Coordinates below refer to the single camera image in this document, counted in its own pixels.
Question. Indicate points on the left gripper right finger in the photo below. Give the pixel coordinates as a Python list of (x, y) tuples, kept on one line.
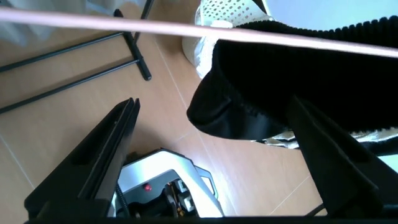
[(335, 168)]

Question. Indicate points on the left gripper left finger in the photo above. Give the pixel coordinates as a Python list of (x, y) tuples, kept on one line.
[(93, 168)]

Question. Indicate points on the black garment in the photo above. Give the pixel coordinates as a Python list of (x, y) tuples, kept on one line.
[(280, 77)]

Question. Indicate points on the pink clothes hanger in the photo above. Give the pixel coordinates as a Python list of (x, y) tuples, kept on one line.
[(186, 29)]

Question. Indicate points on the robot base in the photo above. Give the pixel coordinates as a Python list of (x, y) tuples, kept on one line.
[(161, 165)]

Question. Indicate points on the black clothes rack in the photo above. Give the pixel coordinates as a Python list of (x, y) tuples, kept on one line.
[(139, 59)]

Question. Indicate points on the white laundry basket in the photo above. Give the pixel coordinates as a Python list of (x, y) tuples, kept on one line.
[(230, 9)]

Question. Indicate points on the white curtain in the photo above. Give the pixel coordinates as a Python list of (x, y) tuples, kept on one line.
[(62, 4)]

